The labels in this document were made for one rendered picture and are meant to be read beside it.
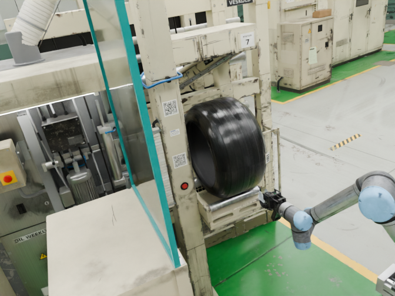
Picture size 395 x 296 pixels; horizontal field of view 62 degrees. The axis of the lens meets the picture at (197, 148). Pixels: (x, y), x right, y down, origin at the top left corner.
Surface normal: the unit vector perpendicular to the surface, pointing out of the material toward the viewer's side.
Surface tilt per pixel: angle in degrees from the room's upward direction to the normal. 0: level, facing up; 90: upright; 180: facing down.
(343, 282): 0
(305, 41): 90
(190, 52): 90
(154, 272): 0
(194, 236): 90
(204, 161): 50
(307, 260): 0
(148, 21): 90
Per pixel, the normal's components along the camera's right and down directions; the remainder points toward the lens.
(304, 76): 0.54, 0.30
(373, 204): -0.58, 0.33
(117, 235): -0.14, -0.89
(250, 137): 0.29, -0.13
